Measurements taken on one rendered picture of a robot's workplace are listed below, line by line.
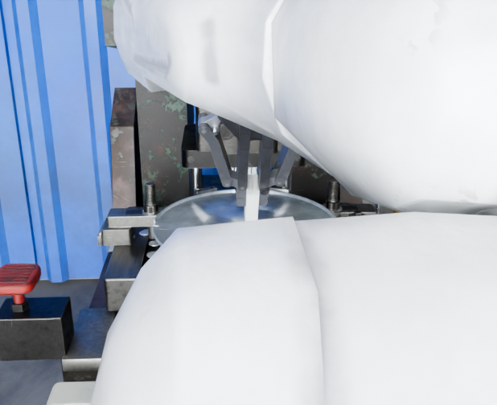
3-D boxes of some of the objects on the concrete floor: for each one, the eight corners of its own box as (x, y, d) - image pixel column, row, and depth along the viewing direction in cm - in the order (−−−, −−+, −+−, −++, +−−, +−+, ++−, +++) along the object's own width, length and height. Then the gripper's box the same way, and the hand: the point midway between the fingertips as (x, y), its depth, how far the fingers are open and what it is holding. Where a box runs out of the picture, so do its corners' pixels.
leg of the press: (130, 685, 111) (79, 204, 77) (63, 689, 111) (-19, 206, 77) (166, 363, 196) (149, 67, 163) (129, 365, 196) (104, 67, 162)
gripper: (194, 88, 62) (199, 244, 79) (327, 87, 63) (304, 242, 80) (194, 45, 67) (199, 200, 85) (318, 44, 68) (297, 198, 85)
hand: (251, 202), depth 80 cm, fingers closed
